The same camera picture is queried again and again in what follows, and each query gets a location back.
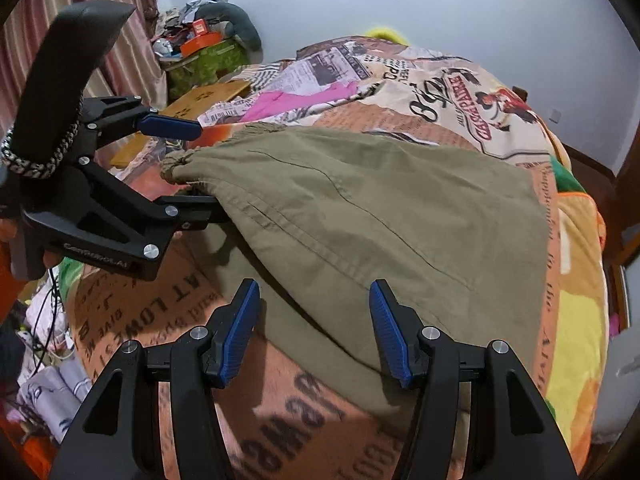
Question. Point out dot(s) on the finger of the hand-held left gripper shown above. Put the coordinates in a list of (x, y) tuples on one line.
[(150, 210), (170, 127)]

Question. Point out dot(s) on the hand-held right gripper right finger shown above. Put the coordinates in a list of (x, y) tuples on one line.
[(391, 335)]

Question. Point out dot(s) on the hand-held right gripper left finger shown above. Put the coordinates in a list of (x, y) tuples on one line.
[(240, 332)]

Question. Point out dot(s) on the olive green pants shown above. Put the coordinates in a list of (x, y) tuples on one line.
[(375, 210)]

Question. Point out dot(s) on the green patterned storage box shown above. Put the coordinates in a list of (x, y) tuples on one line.
[(200, 67)]

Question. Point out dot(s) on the pink cloth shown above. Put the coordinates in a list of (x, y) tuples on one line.
[(280, 105)]

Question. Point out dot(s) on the orange yellow fleece blanket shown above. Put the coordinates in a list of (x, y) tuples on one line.
[(580, 320)]

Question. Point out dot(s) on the pile of mixed clothes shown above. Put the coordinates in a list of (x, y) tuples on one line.
[(50, 390)]

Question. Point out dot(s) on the light grey bundle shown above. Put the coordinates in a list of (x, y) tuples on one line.
[(620, 385)]

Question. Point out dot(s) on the yellow-green pillow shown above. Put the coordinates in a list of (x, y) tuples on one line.
[(385, 34)]

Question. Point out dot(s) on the printed newspaper pattern blanket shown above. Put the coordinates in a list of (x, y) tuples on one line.
[(450, 105)]

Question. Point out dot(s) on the dark wooden bed frame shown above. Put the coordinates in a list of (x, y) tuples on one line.
[(590, 167)]

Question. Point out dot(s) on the white wall socket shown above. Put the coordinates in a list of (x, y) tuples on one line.
[(554, 115)]

